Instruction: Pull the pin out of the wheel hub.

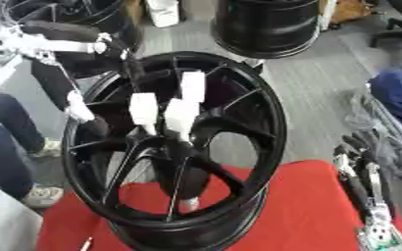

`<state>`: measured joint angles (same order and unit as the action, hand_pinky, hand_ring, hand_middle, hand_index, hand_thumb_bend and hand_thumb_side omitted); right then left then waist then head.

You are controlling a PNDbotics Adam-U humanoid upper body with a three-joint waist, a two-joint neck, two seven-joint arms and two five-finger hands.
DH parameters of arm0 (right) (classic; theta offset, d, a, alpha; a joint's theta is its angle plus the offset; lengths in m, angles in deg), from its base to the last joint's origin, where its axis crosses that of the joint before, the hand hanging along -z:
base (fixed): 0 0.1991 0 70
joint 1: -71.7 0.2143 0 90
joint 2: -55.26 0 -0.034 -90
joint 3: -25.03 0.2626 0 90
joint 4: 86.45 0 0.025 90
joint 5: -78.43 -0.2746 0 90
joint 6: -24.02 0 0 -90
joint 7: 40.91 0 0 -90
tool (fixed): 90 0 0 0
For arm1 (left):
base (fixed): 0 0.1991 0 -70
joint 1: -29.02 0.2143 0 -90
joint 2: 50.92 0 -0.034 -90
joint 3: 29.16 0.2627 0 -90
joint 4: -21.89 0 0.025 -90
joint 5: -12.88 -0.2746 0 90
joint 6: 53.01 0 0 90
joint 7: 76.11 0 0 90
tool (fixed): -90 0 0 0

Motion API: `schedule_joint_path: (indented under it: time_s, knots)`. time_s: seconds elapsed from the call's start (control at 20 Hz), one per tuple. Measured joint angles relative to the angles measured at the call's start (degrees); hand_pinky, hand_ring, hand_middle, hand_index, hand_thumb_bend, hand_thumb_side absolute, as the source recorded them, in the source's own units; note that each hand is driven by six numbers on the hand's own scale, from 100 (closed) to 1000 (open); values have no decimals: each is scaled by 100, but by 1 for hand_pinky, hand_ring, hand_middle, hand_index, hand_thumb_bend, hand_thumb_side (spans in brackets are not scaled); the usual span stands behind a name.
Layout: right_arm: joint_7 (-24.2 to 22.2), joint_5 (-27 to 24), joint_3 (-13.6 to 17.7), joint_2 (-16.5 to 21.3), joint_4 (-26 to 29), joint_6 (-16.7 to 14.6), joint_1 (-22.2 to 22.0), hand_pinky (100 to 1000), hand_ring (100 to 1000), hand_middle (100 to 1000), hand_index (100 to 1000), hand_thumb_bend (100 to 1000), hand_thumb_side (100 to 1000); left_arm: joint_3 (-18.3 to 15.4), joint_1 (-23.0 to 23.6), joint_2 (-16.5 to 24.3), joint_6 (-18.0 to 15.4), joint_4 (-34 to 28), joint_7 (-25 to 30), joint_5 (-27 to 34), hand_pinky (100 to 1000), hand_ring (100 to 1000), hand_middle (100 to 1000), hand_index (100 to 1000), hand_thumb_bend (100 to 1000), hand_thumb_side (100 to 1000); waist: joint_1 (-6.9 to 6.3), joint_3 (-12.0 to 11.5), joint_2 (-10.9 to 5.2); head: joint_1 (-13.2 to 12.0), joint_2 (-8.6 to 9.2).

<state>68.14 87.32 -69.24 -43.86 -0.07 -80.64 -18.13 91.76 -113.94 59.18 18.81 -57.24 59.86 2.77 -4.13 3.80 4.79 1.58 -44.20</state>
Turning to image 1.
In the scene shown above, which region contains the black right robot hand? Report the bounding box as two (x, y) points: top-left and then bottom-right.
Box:
(329, 128), (399, 226)

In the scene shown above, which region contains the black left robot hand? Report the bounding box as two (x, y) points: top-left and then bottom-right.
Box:
(19, 19), (150, 138)

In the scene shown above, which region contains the black wheel rim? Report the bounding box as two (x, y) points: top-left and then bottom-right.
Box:
(209, 0), (322, 61)
(5, 0), (145, 51)

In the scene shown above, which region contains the black spoked wheel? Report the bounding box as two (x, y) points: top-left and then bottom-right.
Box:
(60, 50), (290, 251)

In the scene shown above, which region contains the grey metal cart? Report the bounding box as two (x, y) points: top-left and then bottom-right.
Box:
(343, 85), (402, 180)

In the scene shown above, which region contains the white box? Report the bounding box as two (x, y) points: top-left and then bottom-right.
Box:
(144, 0), (184, 29)

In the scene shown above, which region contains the person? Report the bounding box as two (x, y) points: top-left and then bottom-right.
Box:
(0, 92), (68, 210)

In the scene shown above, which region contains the brown bag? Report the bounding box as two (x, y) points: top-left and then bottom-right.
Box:
(327, 0), (375, 25)

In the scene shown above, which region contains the white fabric bundle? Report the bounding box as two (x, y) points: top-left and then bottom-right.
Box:
(0, 176), (45, 251)

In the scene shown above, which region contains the small white stick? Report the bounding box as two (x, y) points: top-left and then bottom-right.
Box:
(78, 236), (95, 251)

